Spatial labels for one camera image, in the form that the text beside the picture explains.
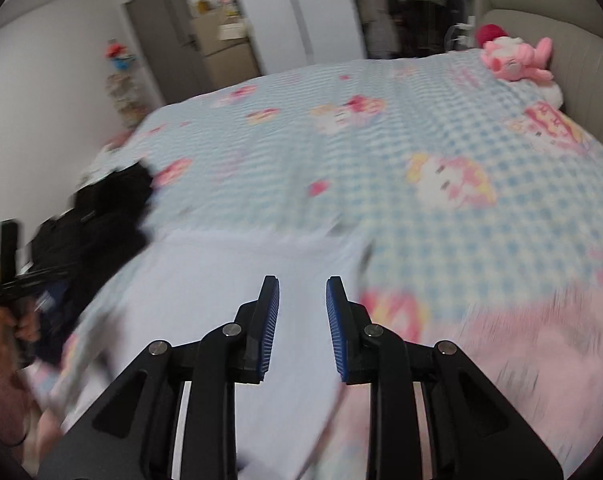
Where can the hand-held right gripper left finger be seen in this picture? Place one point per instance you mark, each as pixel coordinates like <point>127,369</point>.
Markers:
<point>271,320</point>

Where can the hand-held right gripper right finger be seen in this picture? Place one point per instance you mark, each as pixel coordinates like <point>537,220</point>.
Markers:
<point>335,330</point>

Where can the white jacket with navy cuffs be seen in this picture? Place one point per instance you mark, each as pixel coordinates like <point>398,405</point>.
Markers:
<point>231,270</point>

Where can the person's left forearm pink sleeve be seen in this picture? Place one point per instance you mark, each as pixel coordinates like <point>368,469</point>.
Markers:
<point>1,390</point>

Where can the person's left hand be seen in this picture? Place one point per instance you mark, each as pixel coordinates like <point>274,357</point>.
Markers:
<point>31,327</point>

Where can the navy garment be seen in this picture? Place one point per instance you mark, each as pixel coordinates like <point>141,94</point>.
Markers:
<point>56,320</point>

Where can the black fleece jacket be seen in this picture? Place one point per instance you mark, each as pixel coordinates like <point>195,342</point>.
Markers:
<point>106,210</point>

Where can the pink printed pajama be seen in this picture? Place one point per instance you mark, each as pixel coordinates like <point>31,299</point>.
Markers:
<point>481,385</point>

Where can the blue checked printed blanket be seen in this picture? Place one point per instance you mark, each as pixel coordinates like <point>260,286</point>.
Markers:
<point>381,135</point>

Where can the white shelf rack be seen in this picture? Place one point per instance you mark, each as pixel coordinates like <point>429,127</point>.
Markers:
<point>126,97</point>

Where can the red and blue doll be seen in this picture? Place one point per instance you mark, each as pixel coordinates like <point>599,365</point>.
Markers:
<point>118,55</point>

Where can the grey door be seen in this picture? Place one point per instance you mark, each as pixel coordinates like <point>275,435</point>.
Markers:
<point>166,35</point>

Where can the white wardrobe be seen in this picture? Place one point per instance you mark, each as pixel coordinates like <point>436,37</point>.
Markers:
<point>291,10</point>

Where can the white pillow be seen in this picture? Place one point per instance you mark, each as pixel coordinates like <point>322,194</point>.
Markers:
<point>549,94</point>

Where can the pink plush toy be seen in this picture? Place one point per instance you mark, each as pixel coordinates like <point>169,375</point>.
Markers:
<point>516,57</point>

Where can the dark open wardrobe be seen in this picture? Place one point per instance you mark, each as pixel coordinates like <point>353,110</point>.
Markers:
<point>411,5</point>

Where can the grey padded headboard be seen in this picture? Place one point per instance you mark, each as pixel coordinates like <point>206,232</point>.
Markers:
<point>581,60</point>

